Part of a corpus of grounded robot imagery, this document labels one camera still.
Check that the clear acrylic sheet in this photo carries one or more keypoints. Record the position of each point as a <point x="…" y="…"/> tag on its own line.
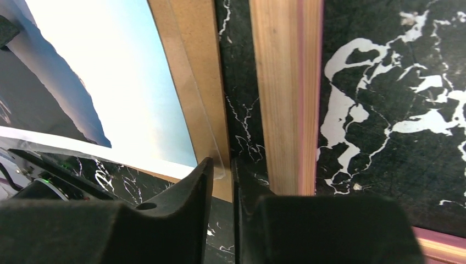
<point x="204" y="120"/>

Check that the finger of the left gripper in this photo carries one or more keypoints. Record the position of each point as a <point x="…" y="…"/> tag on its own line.
<point x="8" y="31"/>

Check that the pink wooden picture frame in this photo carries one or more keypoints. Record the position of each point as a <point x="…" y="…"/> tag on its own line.
<point x="368" y="97"/>

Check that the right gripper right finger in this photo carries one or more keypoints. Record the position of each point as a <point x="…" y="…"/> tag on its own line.
<point x="271" y="228"/>

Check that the brown cardboard backing board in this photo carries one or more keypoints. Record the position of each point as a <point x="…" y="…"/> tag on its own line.
<point x="188" y="32"/>

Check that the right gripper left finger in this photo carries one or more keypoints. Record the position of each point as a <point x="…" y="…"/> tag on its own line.
<point x="171" y="227"/>

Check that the landscape photo print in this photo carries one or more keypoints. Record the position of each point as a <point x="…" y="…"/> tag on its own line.
<point x="109" y="73"/>

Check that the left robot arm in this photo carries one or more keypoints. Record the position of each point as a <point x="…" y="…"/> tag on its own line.
<point x="30" y="107"/>

